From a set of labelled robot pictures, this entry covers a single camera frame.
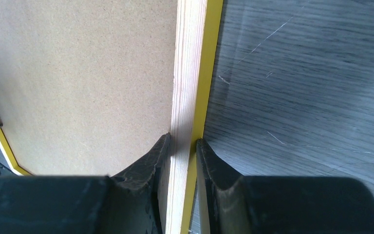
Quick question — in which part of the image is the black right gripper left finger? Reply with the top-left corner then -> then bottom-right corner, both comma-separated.
0,134 -> 171,234

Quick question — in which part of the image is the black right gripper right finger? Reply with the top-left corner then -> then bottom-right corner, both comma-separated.
196,139 -> 374,234

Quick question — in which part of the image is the yellow wooden picture frame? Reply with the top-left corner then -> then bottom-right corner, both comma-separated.
0,0 -> 210,234

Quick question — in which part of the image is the brown backing board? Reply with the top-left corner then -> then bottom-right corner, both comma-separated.
0,0 -> 177,175

